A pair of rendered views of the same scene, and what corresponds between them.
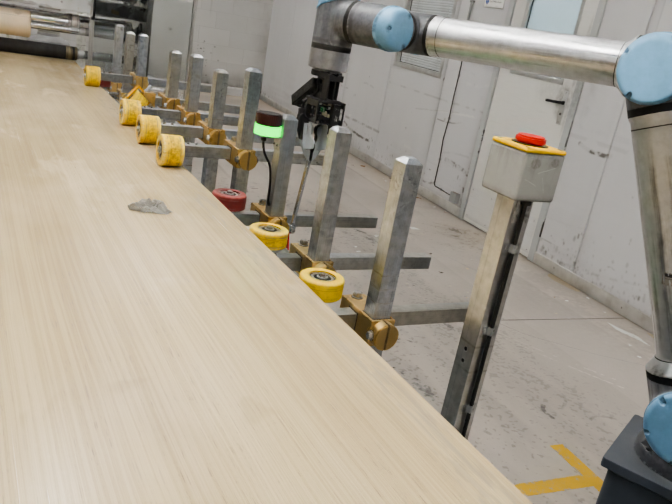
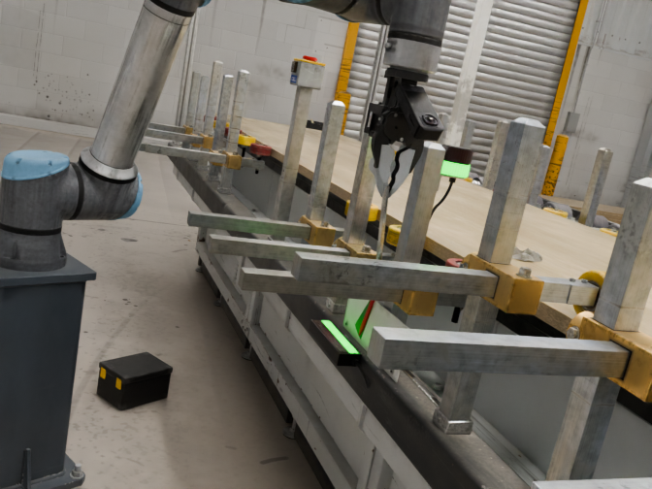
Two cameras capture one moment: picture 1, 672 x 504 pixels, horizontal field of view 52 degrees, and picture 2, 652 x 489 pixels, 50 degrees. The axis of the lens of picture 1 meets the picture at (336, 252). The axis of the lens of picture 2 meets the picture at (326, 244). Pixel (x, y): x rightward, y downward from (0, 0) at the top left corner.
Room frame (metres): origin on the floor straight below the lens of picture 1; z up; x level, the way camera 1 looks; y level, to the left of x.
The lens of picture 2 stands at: (2.81, 0.19, 1.17)
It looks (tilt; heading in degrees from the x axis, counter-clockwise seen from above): 13 degrees down; 188
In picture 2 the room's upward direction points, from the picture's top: 11 degrees clockwise
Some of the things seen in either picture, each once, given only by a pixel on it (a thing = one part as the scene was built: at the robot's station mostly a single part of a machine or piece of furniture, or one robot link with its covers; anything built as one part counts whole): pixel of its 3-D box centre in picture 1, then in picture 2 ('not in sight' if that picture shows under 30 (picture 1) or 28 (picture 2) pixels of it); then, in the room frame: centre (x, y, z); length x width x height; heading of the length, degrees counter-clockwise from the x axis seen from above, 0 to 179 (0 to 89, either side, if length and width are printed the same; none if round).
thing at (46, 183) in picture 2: not in sight; (37, 187); (1.24, -0.77, 0.79); 0.17 x 0.15 x 0.18; 147
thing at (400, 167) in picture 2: (309, 142); (394, 170); (1.60, 0.11, 1.05); 0.06 x 0.03 x 0.09; 31
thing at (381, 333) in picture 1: (368, 321); (315, 230); (1.16, -0.08, 0.82); 0.13 x 0.06 x 0.05; 31
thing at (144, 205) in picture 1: (150, 203); (525, 252); (1.34, 0.39, 0.91); 0.09 x 0.07 x 0.02; 114
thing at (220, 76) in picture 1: (211, 151); (597, 383); (2.01, 0.42, 0.90); 0.03 x 0.03 x 0.48; 31
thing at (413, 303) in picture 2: (268, 220); (407, 289); (1.59, 0.18, 0.85); 0.13 x 0.06 x 0.05; 31
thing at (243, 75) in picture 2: not in sight; (233, 135); (0.28, -0.60, 0.92); 0.03 x 0.03 x 0.48; 31
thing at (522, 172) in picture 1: (522, 171); (307, 75); (0.92, -0.22, 1.18); 0.07 x 0.07 x 0.08; 31
